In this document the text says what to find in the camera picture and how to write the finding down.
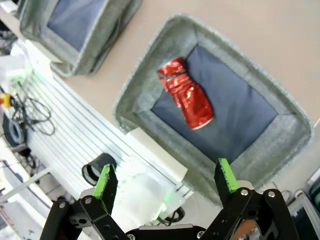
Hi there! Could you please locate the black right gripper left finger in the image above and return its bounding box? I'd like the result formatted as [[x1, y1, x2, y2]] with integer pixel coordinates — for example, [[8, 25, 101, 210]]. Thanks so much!
[[39, 163, 128, 240]]

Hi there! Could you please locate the aluminium profile table frame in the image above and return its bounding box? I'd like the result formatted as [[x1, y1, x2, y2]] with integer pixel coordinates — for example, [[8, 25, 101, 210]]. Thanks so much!
[[23, 39, 193, 201]]

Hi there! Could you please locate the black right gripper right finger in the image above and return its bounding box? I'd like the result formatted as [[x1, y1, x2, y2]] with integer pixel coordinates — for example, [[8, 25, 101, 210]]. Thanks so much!
[[202, 157, 301, 240]]

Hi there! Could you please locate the black cable bundle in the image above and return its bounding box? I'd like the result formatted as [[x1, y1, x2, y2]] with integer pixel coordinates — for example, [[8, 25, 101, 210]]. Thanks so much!
[[9, 82, 56, 136]]

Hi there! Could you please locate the black tape roll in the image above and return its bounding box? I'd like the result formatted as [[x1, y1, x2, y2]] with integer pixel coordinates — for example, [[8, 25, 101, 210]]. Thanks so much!
[[81, 153, 118, 186]]

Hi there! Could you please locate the yellow emergency stop button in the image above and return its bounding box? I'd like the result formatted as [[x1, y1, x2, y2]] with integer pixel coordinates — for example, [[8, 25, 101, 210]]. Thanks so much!
[[0, 92, 14, 109]]

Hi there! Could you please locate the grey felt basket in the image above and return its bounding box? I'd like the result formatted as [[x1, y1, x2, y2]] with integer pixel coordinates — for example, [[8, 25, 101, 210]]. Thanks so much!
[[112, 14, 314, 206], [19, 0, 142, 78]]

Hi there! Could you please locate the crushed red soda can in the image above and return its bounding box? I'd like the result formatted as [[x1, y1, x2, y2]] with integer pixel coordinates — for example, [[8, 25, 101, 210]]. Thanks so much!
[[156, 57, 216, 130]]

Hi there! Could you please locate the grey duct tape roll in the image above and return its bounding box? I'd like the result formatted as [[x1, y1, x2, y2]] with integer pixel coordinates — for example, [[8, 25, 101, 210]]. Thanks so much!
[[2, 113, 28, 147]]

